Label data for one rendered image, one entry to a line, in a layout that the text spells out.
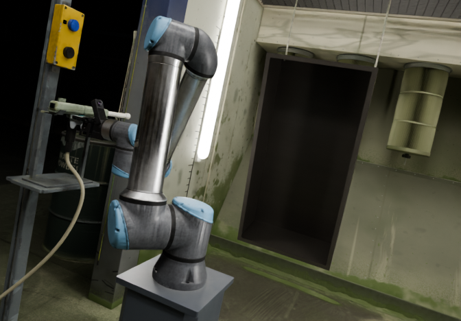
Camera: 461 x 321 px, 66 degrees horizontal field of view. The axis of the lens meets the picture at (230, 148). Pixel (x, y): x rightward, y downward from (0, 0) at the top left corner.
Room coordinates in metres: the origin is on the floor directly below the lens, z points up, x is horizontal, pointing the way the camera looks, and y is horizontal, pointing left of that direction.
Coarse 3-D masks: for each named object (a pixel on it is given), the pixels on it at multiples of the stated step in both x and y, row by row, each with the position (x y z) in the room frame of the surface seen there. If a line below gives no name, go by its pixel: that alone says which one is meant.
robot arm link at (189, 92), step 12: (204, 36) 1.16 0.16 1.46; (204, 48) 1.16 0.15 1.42; (192, 60) 1.18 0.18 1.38; (204, 60) 1.18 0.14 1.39; (216, 60) 1.22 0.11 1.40; (192, 72) 1.21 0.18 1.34; (204, 72) 1.21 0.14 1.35; (180, 84) 1.27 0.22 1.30; (192, 84) 1.25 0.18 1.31; (204, 84) 1.27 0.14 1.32; (180, 96) 1.28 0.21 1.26; (192, 96) 1.27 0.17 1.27; (180, 108) 1.30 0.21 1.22; (192, 108) 1.32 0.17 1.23; (180, 120) 1.33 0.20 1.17; (180, 132) 1.37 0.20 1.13; (168, 156) 1.43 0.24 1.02; (168, 168) 1.48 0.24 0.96
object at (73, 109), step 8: (56, 104) 1.42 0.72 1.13; (64, 104) 1.46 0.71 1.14; (72, 104) 1.50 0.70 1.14; (64, 112) 1.46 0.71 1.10; (72, 112) 1.50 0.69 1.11; (80, 112) 1.54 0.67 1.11; (88, 112) 1.58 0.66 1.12; (112, 112) 1.75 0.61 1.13; (72, 136) 1.53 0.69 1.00; (72, 144) 1.54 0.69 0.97
